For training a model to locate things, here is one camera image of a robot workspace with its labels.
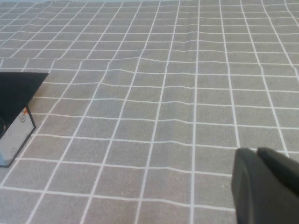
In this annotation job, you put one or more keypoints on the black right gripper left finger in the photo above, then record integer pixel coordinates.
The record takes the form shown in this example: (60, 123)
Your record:
(257, 193)

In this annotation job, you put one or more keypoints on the black folding glasses case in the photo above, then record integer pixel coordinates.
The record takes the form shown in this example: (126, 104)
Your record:
(16, 88)

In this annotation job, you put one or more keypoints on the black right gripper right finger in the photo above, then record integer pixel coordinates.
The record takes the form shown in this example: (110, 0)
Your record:
(282, 168)

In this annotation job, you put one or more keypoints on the grey white-grid tablecloth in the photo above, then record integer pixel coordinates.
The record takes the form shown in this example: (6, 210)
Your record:
(163, 93)

